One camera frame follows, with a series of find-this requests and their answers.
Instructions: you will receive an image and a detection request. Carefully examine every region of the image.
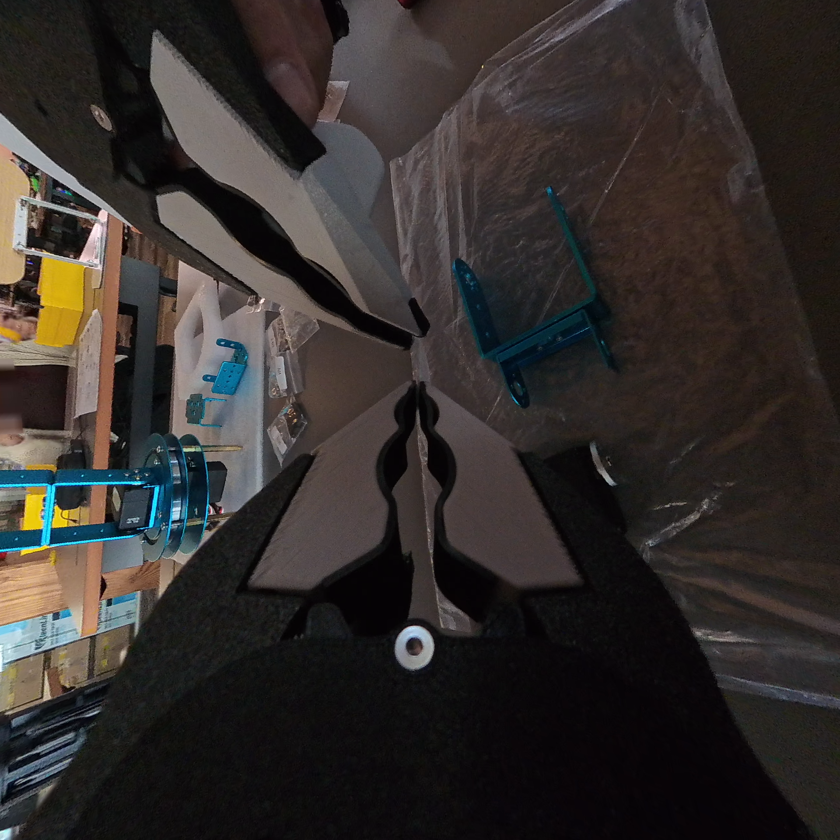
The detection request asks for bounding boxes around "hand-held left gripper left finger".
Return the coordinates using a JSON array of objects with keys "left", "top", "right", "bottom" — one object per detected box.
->
[{"left": 247, "top": 382, "right": 420, "bottom": 593}]

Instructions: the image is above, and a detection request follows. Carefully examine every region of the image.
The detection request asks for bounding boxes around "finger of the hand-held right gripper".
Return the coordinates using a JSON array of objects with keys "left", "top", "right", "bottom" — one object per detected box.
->
[
  {"left": 155, "top": 185, "right": 414, "bottom": 350},
  {"left": 151, "top": 29, "right": 432, "bottom": 337}
]

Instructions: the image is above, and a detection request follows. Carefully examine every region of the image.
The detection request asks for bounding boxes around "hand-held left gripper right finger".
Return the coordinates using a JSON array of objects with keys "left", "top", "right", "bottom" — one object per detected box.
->
[{"left": 419, "top": 382, "right": 585, "bottom": 592}]

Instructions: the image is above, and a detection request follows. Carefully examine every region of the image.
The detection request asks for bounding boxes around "blue long-armed U bracket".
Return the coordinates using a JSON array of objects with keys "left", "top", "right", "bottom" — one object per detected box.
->
[{"left": 451, "top": 185, "right": 619, "bottom": 409}]

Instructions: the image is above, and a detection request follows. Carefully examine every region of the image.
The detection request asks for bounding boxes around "large clear plastic bag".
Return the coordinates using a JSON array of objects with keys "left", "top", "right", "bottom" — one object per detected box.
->
[{"left": 390, "top": 0, "right": 840, "bottom": 710}]

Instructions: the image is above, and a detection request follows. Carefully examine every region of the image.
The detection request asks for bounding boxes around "grey desk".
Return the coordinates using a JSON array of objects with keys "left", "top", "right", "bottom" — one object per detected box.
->
[{"left": 259, "top": 0, "right": 840, "bottom": 840}]

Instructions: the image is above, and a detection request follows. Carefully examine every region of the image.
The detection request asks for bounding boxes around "person's right hand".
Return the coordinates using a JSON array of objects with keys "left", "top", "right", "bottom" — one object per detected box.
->
[{"left": 234, "top": 0, "right": 334, "bottom": 129}]

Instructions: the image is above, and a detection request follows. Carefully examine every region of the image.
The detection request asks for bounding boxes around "white foam block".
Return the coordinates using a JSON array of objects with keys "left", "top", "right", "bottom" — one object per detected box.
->
[{"left": 176, "top": 282, "right": 227, "bottom": 375}]

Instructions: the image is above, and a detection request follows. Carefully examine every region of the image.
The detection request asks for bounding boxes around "grey side table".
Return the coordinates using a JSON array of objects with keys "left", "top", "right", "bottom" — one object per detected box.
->
[{"left": 118, "top": 256, "right": 178, "bottom": 368}]

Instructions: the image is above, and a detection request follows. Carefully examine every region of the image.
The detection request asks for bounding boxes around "pile of small hardware bags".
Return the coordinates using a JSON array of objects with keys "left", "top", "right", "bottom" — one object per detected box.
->
[{"left": 248, "top": 294, "right": 321, "bottom": 462}]

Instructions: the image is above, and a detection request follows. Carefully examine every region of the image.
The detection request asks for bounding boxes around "white foam sheet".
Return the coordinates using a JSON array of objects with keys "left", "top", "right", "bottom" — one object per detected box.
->
[{"left": 171, "top": 262, "right": 277, "bottom": 526}]

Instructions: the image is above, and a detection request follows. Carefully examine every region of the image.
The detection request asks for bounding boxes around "yellow storage bin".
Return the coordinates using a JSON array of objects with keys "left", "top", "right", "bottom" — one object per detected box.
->
[{"left": 36, "top": 256, "right": 99, "bottom": 349}]

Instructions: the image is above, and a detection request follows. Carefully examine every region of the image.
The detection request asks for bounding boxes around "blue short U bracket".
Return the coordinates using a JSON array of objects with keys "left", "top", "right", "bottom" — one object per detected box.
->
[{"left": 202, "top": 338, "right": 252, "bottom": 399}]

